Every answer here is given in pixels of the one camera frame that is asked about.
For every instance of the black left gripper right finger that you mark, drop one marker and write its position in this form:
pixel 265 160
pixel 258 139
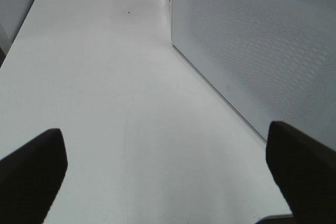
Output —
pixel 304 171

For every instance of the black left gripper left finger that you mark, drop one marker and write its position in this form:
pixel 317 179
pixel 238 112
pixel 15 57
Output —
pixel 31 178

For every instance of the white microwave door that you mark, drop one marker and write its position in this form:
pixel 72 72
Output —
pixel 273 60

